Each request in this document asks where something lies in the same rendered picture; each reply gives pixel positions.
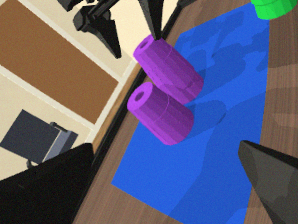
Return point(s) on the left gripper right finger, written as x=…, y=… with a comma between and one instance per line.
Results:
x=274, y=177

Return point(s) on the purple cup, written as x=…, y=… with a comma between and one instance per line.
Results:
x=165, y=66
x=191, y=91
x=164, y=116

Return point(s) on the blue flat mat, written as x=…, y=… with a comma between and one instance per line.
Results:
x=201, y=180

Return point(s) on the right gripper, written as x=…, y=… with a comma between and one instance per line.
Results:
x=96, y=19

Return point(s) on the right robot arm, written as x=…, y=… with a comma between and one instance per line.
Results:
x=69, y=4

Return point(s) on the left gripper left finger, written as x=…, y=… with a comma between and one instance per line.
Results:
x=47, y=193

